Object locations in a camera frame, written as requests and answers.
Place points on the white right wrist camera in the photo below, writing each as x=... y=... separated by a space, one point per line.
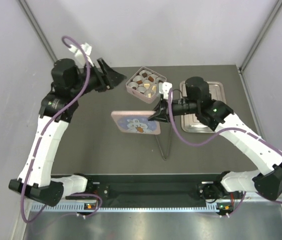
x=164 y=88

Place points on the brown chocolate bar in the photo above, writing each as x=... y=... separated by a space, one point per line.
x=151 y=79

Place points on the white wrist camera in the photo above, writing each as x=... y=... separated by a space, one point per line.
x=82 y=56
x=164 y=88

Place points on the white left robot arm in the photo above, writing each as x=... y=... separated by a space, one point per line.
x=69 y=83

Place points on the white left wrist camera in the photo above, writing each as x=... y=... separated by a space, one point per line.
x=82 y=56

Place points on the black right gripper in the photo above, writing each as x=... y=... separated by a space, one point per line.
x=164 y=115

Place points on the steel tweezers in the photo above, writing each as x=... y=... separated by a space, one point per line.
x=164 y=140

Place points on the steel tray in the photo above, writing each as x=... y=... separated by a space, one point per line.
x=189 y=122

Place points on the pink chocolate tin box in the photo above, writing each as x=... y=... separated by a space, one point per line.
x=142 y=92

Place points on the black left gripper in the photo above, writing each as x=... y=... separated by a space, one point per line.
x=109 y=78

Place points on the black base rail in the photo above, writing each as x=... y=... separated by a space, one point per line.
x=153 y=192

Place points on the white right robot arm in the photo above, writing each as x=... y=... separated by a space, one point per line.
x=223 y=121

